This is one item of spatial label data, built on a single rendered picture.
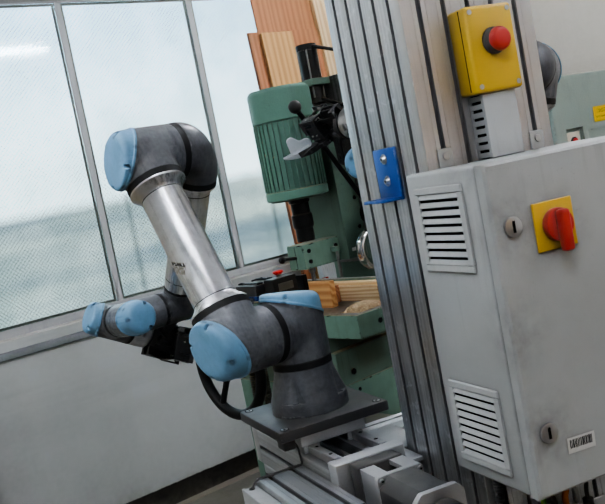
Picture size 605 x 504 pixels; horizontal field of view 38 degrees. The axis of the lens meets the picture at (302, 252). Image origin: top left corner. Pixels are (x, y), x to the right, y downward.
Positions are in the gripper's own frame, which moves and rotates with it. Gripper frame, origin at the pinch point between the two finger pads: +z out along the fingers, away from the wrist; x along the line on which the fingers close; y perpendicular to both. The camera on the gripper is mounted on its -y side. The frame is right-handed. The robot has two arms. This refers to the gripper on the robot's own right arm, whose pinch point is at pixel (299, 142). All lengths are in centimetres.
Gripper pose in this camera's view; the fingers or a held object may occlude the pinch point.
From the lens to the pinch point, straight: 231.8
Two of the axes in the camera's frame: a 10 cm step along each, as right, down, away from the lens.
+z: -6.4, 0.6, 7.7
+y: -5.7, -7.0, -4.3
